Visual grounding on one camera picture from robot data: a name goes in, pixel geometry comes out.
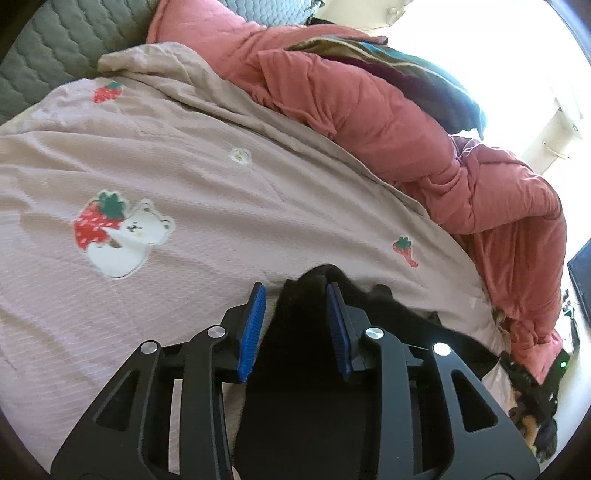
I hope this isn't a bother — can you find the black sweater with orange cuffs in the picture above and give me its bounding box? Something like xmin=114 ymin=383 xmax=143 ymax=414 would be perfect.
xmin=233 ymin=263 xmax=504 ymax=480

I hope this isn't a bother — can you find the striped teal and olive cloth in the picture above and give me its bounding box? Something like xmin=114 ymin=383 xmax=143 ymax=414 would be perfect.
xmin=286 ymin=36 xmax=485 ymax=139

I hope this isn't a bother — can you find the dark screen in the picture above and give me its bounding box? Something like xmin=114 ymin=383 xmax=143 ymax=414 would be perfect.
xmin=567 ymin=251 xmax=591 ymax=324

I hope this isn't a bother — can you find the strawberry printed beige blanket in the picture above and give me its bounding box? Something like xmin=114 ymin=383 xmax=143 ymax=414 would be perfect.
xmin=0 ymin=41 xmax=509 ymax=476

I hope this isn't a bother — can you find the pink quilted comforter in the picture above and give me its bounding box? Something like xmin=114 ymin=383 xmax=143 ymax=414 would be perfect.
xmin=147 ymin=0 xmax=568 ymax=384

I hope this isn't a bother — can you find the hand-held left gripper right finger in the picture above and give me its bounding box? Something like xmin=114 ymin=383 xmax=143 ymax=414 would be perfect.
xmin=325 ymin=282 xmax=541 ymax=480

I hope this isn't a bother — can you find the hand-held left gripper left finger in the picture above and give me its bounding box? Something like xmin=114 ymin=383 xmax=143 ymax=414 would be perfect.
xmin=50 ymin=281 xmax=267 ymax=480

